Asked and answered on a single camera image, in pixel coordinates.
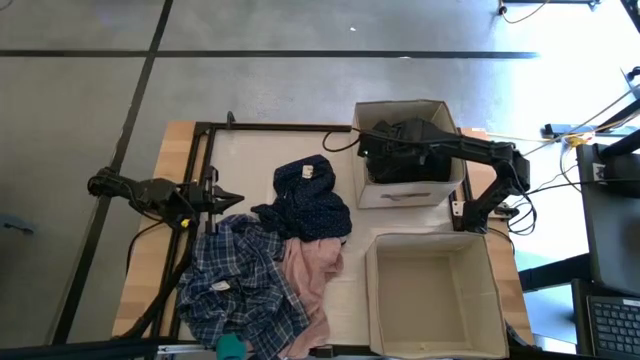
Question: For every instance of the beige fabric storage bin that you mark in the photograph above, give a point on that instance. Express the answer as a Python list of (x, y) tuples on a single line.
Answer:
[(425, 300), (400, 197)]

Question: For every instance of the black floor stand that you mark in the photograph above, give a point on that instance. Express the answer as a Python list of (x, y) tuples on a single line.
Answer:
[(555, 131)]

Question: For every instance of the teal cloth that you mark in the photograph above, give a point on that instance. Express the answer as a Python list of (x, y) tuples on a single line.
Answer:
[(230, 347)]

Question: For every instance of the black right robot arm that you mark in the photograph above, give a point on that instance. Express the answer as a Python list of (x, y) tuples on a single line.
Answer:
[(480, 147)]

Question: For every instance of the pink knit shirt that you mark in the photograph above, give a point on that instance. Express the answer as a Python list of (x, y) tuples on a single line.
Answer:
[(310, 280)]

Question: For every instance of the black side desk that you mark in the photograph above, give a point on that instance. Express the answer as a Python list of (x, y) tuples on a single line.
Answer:
[(610, 240)]

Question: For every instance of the grey chair base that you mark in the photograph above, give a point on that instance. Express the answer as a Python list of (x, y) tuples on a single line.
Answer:
[(15, 225)]

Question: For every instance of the blue plaid shirt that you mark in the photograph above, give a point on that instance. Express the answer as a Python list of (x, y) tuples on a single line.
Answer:
[(235, 280)]

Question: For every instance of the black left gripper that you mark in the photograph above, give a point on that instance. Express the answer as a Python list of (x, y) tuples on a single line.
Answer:
[(197, 202)]

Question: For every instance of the black laptop keyboard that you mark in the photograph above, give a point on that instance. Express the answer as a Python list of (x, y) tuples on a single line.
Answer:
[(615, 325)]

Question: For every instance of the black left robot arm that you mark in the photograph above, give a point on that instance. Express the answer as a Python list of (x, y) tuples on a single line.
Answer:
[(145, 192)]

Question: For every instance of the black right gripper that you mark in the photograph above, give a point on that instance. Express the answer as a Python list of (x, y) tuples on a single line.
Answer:
[(400, 142)]

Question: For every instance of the black tripod base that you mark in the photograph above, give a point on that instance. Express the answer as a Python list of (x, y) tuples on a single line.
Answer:
[(501, 9)]

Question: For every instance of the navy dotted shirt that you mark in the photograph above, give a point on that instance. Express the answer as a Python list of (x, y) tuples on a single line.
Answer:
[(310, 205)]

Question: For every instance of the black clamp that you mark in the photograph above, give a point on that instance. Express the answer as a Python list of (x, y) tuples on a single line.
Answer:
[(230, 120)]

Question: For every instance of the silver aluminium rail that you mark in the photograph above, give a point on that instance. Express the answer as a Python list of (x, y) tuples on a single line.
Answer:
[(185, 349)]

